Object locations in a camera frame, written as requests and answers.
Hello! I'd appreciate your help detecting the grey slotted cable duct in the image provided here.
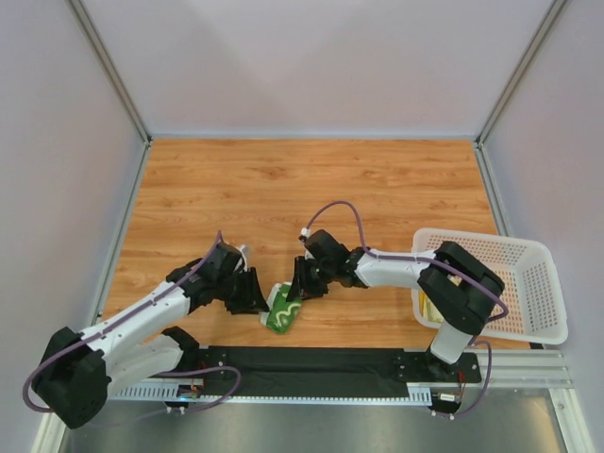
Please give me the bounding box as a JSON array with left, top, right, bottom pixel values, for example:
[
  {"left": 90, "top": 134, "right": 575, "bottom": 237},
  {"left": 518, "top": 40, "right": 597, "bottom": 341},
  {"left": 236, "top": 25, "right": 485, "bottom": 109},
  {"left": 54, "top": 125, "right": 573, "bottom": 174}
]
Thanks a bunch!
[{"left": 109, "top": 380, "right": 432, "bottom": 407}]

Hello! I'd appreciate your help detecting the right aluminium frame post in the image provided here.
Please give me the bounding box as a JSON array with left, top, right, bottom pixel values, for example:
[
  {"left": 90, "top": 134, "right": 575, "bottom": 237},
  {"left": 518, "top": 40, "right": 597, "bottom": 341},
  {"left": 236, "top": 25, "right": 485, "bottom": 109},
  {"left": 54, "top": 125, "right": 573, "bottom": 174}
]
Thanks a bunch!
[{"left": 474, "top": 0, "right": 572, "bottom": 147}]

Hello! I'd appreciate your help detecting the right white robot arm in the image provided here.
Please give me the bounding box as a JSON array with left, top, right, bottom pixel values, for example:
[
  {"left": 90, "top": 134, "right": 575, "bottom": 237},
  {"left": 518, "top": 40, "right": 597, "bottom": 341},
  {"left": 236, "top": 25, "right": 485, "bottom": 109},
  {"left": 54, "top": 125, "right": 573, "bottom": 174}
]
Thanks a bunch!
[{"left": 287, "top": 229, "right": 508, "bottom": 367}]

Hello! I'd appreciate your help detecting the aluminium front rail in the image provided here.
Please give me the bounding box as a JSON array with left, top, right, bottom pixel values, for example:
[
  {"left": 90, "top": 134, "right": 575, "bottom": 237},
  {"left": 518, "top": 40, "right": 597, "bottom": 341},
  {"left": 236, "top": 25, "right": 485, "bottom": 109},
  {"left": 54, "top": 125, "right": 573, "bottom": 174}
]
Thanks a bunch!
[{"left": 56, "top": 342, "right": 575, "bottom": 391}]

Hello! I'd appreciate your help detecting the left aluminium frame post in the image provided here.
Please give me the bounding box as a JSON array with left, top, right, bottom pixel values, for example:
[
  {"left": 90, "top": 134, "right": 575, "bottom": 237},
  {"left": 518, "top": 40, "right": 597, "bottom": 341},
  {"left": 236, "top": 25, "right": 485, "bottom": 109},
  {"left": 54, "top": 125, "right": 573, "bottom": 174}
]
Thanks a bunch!
[{"left": 65, "top": 0, "right": 152, "bottom": 146}]

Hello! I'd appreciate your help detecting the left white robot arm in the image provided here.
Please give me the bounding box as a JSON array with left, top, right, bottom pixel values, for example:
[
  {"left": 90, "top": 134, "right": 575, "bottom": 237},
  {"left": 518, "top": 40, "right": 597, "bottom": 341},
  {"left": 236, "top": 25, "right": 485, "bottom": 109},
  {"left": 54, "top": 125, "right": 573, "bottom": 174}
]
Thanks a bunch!
[{"left": 23, "top": 239, "right": 269, "bottom": 428}]

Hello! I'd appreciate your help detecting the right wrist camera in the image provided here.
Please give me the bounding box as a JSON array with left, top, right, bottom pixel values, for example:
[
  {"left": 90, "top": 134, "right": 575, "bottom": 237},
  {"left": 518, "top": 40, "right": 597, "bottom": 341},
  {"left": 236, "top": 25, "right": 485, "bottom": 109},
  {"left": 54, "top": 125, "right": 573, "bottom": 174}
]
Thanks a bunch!
[{"left": 298, "top": 227, "right": 313, "bottom": 260}]

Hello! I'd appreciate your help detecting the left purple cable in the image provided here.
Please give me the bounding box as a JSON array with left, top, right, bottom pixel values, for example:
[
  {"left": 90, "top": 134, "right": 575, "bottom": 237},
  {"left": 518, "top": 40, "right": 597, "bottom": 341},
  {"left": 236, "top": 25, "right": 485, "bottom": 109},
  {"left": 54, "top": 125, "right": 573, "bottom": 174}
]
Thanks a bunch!
[{"left": 22, "top": 229, "right": 244, "bottom": 428}]

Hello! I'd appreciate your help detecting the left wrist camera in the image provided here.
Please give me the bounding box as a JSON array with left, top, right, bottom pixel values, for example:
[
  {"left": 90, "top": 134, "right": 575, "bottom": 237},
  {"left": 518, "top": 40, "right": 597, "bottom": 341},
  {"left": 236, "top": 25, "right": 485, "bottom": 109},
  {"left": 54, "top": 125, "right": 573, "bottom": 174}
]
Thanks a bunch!
[{"left": 236, "top": 244, "right": 250, "bottom": 272}]

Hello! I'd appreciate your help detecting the cream yellow crocodile towel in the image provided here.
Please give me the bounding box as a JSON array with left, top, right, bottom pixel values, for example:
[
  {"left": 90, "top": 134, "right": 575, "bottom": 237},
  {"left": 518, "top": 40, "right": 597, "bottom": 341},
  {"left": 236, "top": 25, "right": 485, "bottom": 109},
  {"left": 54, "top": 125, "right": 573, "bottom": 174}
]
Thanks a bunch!
[{"left": 419, "top": 292, "right": 444, "bottom": 323}]

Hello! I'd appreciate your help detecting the aluminium frame post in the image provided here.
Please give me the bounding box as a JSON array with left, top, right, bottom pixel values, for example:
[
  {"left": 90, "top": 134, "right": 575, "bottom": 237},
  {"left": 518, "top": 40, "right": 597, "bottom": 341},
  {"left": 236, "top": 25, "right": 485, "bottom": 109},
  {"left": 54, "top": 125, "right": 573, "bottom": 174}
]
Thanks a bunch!
[
  {"left": 65, "top": 0, "right": 152, "bottom": 146},
  {"left": 474, "top": 0, "right": 572, "bottom": 147}
]

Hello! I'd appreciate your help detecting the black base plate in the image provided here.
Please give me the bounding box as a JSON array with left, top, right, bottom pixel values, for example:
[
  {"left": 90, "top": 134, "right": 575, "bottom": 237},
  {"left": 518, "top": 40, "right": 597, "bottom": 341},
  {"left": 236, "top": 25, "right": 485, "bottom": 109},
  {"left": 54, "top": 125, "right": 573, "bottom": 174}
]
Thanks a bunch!
[{"left": 187, "top": 345, "right": 481, "bottom": 398}]

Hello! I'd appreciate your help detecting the white plastic basket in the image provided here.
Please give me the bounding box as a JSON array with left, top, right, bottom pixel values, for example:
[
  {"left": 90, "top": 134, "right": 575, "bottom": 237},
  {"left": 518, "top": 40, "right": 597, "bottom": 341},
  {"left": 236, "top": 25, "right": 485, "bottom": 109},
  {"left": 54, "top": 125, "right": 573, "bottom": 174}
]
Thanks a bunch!
[{"left": 411, "top": 227, "right": 568, "bottom": 345}]

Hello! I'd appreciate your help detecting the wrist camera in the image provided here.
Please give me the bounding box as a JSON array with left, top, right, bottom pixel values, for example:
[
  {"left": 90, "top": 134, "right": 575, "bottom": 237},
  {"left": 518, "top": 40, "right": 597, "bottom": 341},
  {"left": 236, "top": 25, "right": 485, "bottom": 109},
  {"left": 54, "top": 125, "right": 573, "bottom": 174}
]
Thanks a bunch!
[
  {"left": 298, "top": 227, "right": 313, "bottom": 260},
  {"left": 236, "top": 244, "right": 250, "bottom": 272}
]

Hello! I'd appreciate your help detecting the green patterned towel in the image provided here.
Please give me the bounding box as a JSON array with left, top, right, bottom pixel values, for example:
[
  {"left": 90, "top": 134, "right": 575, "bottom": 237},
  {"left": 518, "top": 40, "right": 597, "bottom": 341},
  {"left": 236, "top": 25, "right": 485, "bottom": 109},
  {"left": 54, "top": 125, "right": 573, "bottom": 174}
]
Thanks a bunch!
[{"left": 260, "top": 282, "right": 302, "bottom": 334}]

